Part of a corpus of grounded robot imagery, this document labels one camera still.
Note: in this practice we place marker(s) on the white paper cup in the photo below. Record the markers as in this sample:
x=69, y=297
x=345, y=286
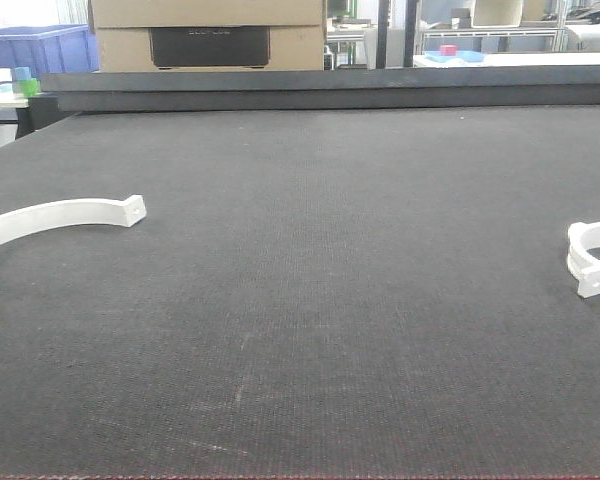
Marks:
x=6, y=83

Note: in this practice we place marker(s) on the light blue tray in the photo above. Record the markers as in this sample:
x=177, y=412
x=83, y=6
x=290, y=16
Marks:
x=463, y=56

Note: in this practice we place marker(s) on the large white PVC clamp half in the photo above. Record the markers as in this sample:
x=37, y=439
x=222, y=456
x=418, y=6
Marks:
x=73, y=212

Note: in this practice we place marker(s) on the cardboard box with black panel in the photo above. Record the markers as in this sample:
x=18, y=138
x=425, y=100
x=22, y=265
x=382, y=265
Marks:
x=145, y=36

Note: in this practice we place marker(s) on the blue plastic crate background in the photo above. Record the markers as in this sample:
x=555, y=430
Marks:
x=67, y=48

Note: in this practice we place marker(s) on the small white PVC clamp half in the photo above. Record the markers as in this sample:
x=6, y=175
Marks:
x=582, y=265

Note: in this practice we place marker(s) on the green cube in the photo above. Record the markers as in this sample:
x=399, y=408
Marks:
x=30, y=87

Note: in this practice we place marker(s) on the pink cube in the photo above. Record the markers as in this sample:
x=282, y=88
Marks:
x=448, y=50

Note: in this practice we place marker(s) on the light blue cube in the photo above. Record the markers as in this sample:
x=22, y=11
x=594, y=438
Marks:
x=22, y=74

